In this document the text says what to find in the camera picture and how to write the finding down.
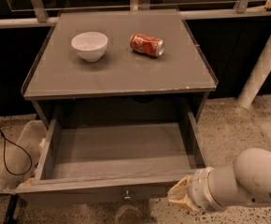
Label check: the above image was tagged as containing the clear plastic bin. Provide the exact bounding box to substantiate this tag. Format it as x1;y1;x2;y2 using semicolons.
0;120;47;195

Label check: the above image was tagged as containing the small metal drawer knob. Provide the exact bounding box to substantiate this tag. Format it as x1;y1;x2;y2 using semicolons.
123;189;132;201

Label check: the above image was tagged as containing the black cable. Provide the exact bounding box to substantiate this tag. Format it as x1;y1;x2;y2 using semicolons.
0;115;34;176

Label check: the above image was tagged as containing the red crushed soda can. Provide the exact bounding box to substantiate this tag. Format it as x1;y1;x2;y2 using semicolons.
130;34;164;58

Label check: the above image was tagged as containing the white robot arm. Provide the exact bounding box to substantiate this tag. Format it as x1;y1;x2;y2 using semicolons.
167;148;271;213

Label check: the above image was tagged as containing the grey wooden cabinet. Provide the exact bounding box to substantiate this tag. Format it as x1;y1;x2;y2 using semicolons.
21;9;217;121

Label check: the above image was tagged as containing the metal window railing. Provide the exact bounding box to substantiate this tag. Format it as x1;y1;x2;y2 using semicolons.
0;0;271;30

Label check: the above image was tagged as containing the white diagonal pole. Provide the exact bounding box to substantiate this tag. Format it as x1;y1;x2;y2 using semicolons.
237;35;271;108

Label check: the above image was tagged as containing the grey top drawer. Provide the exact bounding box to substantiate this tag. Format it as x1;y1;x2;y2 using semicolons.
17;113;209;205

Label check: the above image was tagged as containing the white ceramic bowl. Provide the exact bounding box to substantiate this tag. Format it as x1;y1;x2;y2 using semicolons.
71;32;108;62

